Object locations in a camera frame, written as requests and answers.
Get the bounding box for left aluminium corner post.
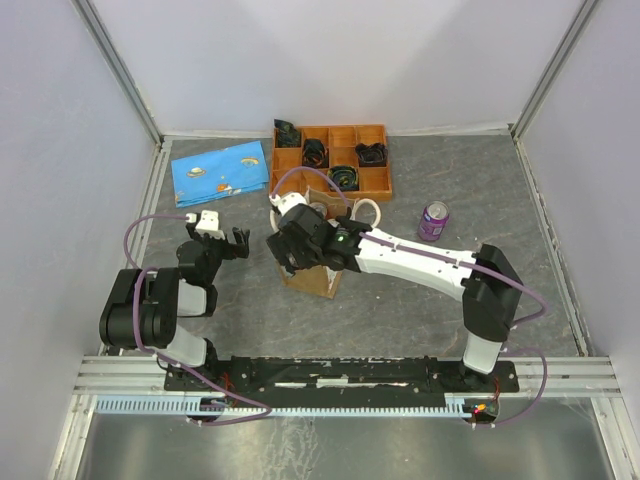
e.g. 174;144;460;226
71;0;164;145

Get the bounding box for dark rolled sock back-left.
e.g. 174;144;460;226
274;119;302;148

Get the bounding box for blue space-print cloth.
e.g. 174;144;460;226
171;141;269;208

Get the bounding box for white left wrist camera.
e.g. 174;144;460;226
186;210;225;239

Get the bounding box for right aluminium corner post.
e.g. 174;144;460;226
510;0;601;142

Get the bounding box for dark rolled sock middle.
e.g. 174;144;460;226
302;138;329;169

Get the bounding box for burlap canvas tote bag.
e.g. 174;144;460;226
270;187;381;299

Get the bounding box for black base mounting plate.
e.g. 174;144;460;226
164;357;519;408

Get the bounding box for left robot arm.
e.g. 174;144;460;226
99;224;250;390

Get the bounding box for red soda can back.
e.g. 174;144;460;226
310;202;328;218

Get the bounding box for dark rolled sock front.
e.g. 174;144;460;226
328;165;359;192

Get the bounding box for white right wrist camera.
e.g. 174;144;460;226
269;191;307;217

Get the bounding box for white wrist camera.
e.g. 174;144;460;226
269;191;307;217
186;210;225;239

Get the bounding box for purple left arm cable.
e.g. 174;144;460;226
123;212;274;426

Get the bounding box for wooden compartment tray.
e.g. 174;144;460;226
269;124;392;202

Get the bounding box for aluminium front rail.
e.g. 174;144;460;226
73;355;622;399

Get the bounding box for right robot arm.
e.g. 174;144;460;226
267;194;523;391

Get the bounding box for light blue cable duct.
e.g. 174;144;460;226
95;395;471;418

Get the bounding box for aluminium corner post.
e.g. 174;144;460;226
510;0;601;142
71;0;164;145

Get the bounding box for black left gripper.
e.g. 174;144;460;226
187;223;250;284

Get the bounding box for dark rolled sock right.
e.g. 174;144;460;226
355;142;388;167

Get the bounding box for purple soda can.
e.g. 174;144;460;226
417;201;449;241

